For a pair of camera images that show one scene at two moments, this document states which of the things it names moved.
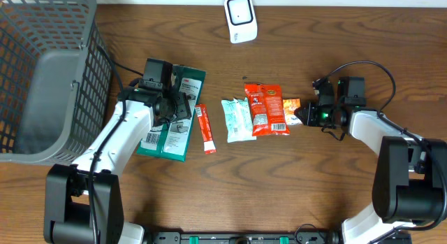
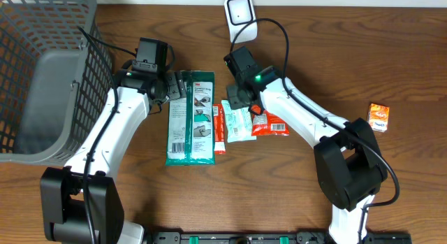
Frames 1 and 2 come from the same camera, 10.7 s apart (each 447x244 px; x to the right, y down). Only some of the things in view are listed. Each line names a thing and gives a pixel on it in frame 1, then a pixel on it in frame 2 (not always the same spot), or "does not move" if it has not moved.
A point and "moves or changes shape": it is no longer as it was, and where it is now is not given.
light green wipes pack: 238,120 does not move
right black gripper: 309,118 -> 235,101
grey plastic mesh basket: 55,83 does not move
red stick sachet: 208,139 -> 219,129
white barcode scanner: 241,19 does not move
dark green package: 170,140 moves or changes shape
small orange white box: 290,105 moves or changes shape
